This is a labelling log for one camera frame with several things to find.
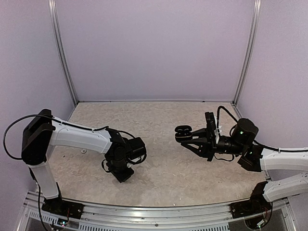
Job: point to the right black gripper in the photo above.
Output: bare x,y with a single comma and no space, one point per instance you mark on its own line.
207,148

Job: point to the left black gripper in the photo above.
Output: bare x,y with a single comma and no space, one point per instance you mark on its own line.
120,177

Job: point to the black earbud charging case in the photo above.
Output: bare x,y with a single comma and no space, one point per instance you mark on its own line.
183,133

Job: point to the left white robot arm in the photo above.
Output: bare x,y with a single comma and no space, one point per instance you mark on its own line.
45,132

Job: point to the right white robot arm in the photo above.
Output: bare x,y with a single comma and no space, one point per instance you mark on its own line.
256,158

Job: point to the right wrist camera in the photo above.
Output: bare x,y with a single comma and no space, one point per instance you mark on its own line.
212,128

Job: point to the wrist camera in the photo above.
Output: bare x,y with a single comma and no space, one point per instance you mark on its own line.
136,151
212,128

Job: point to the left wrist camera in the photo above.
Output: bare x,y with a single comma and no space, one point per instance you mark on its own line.
136,151

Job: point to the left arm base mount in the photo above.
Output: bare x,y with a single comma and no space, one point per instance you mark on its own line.
63,208

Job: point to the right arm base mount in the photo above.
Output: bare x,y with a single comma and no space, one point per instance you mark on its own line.
254,205

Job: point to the front aluminium rail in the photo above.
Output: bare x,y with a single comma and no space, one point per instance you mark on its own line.
100,217

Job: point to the right aluminium frame post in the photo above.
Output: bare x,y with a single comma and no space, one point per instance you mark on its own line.
249,51

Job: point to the aluminium frame post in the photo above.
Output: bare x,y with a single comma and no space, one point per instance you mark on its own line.
61,52
249,51

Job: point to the left aluminium frame post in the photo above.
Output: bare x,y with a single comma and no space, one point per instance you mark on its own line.
61,52

